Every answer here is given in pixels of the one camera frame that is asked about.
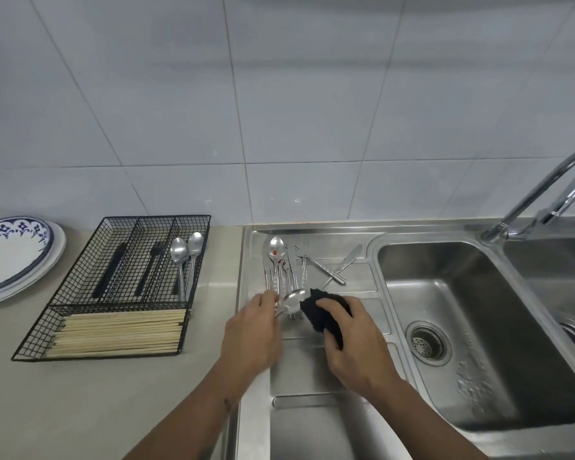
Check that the person's left hand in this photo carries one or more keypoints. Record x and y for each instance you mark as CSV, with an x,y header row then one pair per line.
x,y
249,340

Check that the person's right hand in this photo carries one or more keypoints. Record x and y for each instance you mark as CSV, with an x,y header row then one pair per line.
x,y
359,349

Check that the person's right thumb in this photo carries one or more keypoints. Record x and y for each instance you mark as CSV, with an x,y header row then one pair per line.
x,y
333,342

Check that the person's left fingers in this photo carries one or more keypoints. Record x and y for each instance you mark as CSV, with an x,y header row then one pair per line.
x,y
261,300

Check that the black cleaning cloth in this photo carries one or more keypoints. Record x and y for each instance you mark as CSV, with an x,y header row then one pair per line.
x,y
323,313

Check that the person's right forearm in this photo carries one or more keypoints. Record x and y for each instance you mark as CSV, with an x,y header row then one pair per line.
x,y
426,421

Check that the person's left forearm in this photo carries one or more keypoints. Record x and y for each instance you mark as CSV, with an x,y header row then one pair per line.
x,y
187,421

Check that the steel fork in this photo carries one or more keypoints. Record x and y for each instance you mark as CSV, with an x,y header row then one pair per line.
x,y
323,269
294,292

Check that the steel spoon with red spot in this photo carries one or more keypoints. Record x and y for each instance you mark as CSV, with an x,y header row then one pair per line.
x,y
276,248

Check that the steel table knife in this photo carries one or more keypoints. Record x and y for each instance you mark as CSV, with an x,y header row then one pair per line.
x,y
347,261

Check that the bundle of wooden chopsticks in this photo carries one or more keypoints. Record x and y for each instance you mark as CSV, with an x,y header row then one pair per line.
x,y
120,332

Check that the stainless steel double sink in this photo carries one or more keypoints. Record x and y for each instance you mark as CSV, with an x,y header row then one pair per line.
x,y
484,306

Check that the white plate with blue rim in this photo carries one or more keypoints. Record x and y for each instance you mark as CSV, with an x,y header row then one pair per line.
x,y
52,263

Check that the blue patterned white plate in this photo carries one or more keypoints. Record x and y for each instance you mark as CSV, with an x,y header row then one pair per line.
x,y
9,253

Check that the chrome faucet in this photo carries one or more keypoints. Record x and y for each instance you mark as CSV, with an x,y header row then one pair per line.
x,y
546,186

